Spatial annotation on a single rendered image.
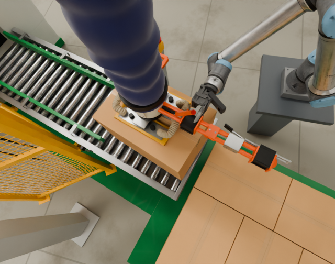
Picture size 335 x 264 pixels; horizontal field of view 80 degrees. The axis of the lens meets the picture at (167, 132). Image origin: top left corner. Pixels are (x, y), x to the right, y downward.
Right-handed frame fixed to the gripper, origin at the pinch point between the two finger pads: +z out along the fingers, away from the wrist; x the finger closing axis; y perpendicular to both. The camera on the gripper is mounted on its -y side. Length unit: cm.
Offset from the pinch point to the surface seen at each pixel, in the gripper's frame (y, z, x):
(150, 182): 17, 34, -61
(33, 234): 62, 97, -43
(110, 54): 23, 10, 46
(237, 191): -42, 8, -66
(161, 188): 7, 34, -61
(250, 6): 28, -231, -120
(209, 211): -30, 31, -66
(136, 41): 18, 4, 48
